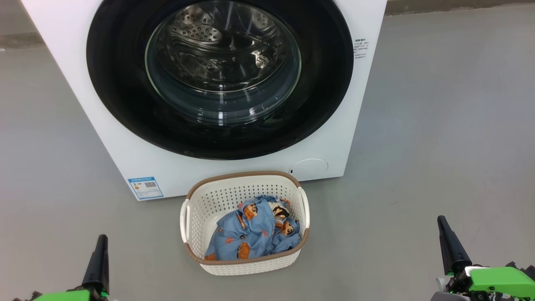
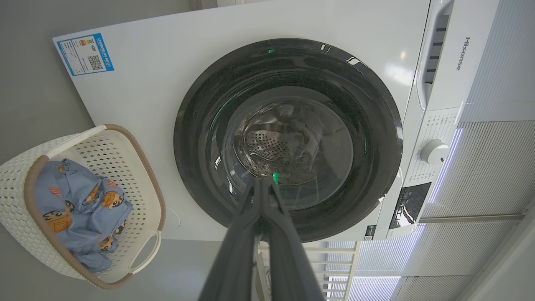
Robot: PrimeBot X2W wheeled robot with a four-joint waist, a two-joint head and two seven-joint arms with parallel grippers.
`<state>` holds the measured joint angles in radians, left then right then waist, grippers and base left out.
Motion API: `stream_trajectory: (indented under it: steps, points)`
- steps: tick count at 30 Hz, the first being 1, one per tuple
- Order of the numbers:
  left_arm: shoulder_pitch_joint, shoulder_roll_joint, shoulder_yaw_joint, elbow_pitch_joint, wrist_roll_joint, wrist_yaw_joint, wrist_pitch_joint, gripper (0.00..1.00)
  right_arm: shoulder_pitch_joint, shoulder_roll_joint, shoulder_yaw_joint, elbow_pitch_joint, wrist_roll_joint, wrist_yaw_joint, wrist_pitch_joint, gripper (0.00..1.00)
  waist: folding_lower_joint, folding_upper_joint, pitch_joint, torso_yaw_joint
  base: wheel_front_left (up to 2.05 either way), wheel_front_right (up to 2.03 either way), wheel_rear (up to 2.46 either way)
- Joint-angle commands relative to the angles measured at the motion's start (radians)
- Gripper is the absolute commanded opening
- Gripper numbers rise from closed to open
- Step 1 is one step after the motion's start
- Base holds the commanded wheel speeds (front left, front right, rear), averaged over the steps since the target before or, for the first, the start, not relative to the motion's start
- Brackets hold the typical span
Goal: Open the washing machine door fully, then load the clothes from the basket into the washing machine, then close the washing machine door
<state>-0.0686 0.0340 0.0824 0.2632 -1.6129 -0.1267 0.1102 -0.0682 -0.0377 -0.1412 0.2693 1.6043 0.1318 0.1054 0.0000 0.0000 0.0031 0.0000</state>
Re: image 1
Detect white washing machine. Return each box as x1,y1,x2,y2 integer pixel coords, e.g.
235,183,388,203
21,0,387,202

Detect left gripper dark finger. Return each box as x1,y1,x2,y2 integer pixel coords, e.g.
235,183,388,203
82,234,110,295

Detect blue energy label sticker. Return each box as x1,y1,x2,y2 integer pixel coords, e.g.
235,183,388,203
127,176,164,200

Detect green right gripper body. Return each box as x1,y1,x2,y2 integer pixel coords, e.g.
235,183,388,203
431,261,535,301

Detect black printed text label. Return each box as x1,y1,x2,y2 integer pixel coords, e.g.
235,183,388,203
353,38,370,60

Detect large blue bear-print garment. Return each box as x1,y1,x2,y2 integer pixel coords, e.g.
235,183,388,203
204,196,277,261

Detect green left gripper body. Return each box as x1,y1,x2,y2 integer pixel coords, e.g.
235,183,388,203
13,286,110,301

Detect black glass washer door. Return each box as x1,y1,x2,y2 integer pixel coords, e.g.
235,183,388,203
86,0,354,160

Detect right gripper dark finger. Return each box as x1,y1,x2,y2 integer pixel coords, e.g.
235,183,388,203
437,216,473,275

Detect round white filter cover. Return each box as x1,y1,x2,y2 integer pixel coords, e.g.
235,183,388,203
289,158,329,181

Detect white brown-rimmed laundry basket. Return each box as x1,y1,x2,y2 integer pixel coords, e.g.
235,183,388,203
180,171,311,276

